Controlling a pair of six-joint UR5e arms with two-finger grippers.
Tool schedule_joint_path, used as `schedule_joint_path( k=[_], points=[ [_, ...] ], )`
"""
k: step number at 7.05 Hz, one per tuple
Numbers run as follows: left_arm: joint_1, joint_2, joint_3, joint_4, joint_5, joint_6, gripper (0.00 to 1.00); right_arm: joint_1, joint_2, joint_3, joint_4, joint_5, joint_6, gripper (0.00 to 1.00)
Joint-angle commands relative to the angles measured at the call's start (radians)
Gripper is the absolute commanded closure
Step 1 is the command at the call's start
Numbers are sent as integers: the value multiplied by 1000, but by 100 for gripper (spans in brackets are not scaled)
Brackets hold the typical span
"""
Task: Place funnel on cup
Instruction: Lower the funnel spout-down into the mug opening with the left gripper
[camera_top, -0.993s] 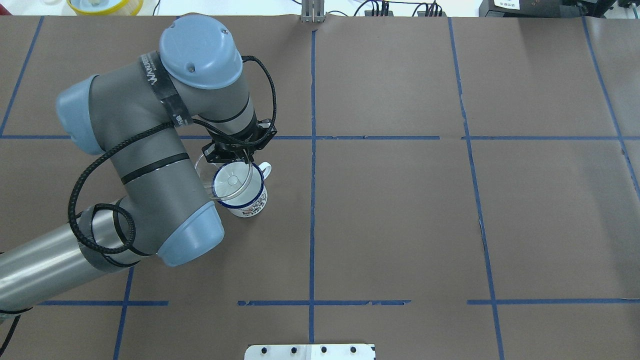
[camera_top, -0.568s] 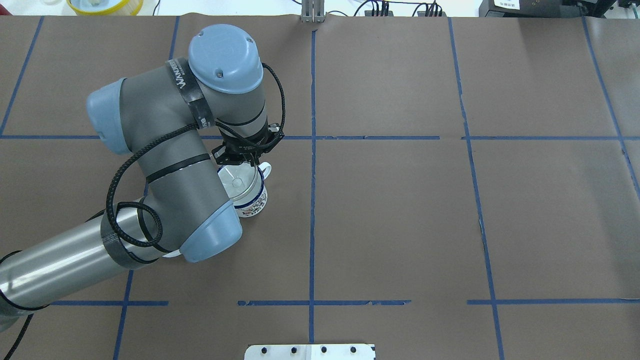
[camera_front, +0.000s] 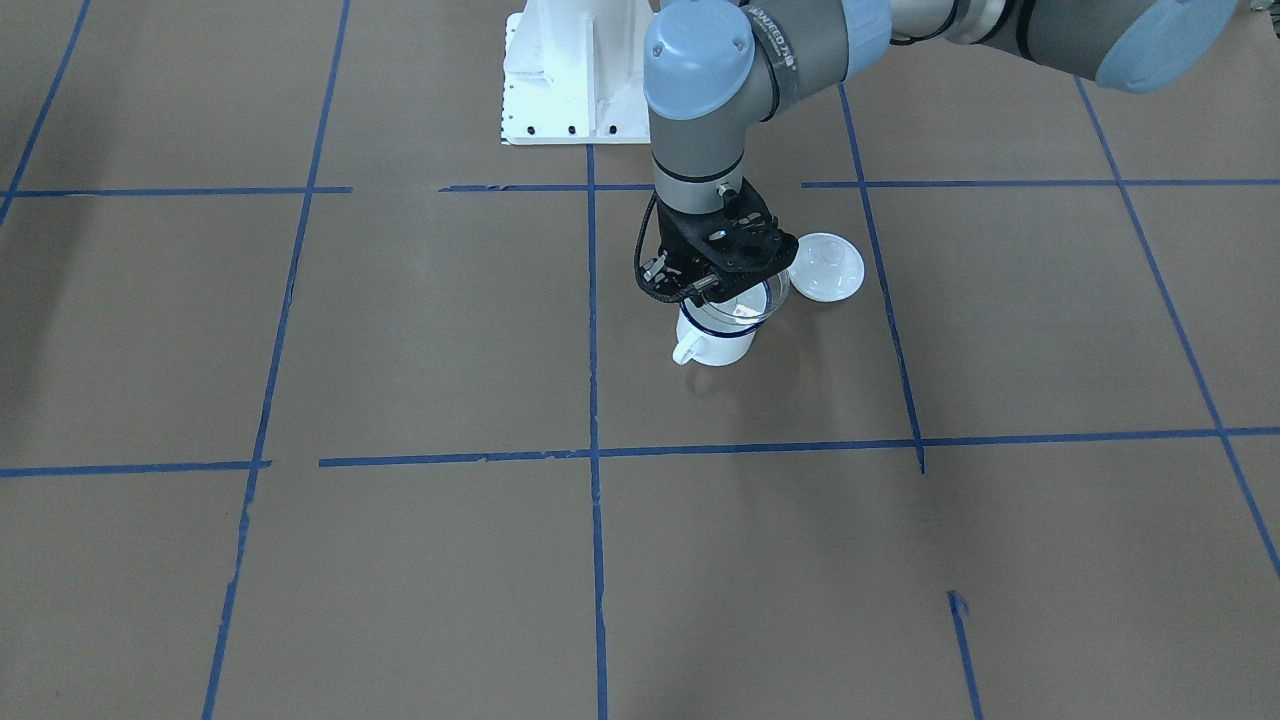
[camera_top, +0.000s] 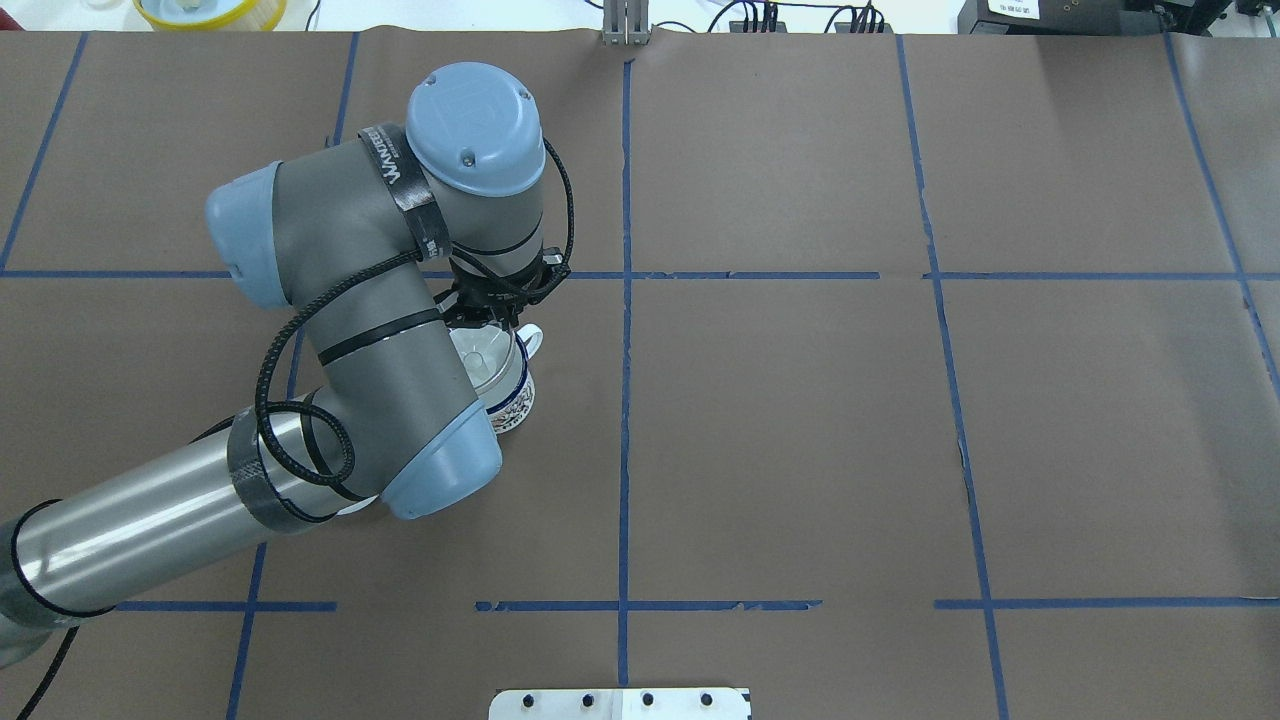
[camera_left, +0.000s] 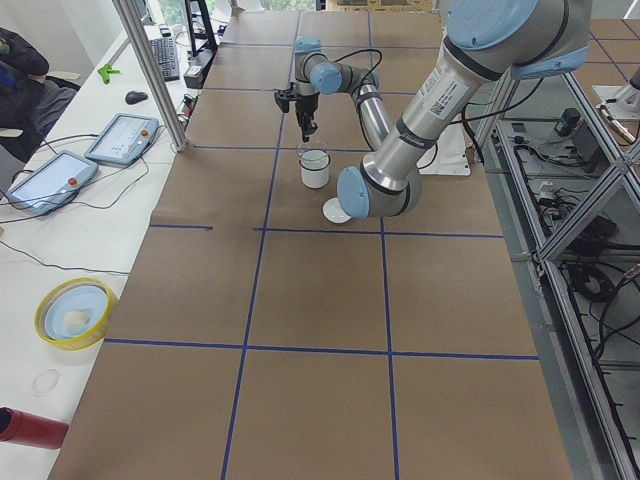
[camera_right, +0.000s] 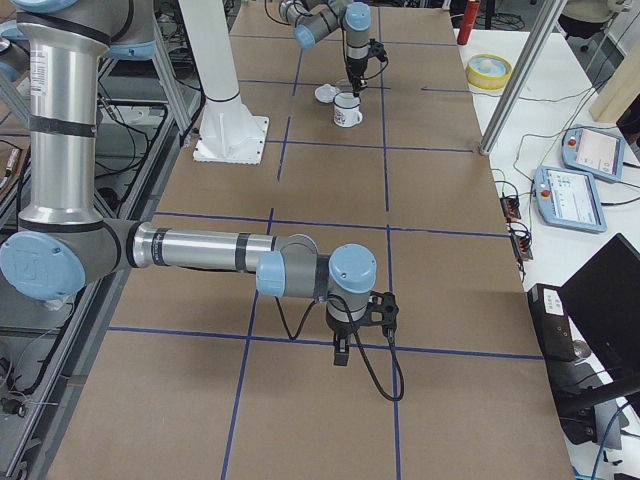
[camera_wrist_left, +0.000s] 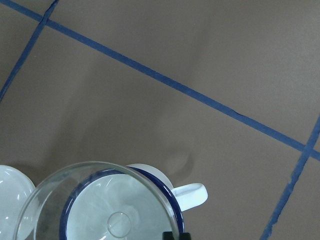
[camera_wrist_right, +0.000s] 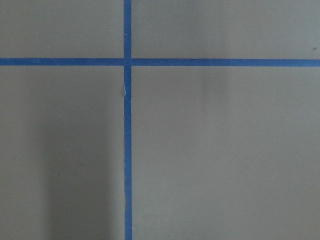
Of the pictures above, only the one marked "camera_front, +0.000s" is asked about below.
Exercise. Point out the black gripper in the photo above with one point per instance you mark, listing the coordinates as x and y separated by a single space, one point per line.
672 262

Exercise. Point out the clear plastic funnel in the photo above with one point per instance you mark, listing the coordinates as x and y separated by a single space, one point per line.
744 312

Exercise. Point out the white cup lid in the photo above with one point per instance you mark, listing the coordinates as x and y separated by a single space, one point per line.
827 268

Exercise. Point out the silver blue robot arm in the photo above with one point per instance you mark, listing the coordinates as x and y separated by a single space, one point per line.
712 69

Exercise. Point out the white enamel cup blue rim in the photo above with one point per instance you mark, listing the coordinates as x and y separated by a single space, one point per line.
697 345

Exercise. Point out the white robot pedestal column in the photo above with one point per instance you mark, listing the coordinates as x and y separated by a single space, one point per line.
573 73

